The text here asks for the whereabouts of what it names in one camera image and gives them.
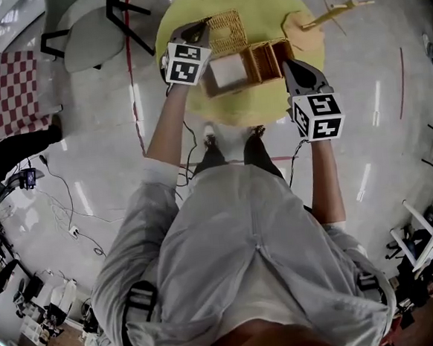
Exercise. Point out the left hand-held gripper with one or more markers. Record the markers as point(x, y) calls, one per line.
point(183, 64)

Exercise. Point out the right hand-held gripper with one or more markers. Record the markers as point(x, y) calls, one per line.
point(318, 114)

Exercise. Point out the woven bamboo box with lid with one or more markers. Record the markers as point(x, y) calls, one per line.
point(243, 69)

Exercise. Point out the person's left forearm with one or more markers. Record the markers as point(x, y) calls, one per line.
point(168, 127)

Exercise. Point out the person's right forearm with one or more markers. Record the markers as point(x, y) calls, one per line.
point(325, 182)

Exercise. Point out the woven bamboo basket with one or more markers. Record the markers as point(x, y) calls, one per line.
point(225, 29)

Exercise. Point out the person's right leg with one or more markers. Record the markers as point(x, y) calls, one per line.
point(259, 150)

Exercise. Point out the grey chair with black legs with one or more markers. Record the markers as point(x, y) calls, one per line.
point(91, 29)

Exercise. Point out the person's left leg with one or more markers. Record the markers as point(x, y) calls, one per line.
point(211, 152)

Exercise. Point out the person's grey shirt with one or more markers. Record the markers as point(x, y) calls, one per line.
point(238, 264)

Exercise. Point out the red white checkered tablecloth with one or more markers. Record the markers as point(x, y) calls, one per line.
point(10, 93)

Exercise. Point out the small black device with screen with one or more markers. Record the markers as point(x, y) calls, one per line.
point(28, 177)

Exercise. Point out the white power strip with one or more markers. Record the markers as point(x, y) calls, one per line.
point(74, 230)

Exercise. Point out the white frame table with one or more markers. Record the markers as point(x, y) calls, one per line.
point(426, 230)

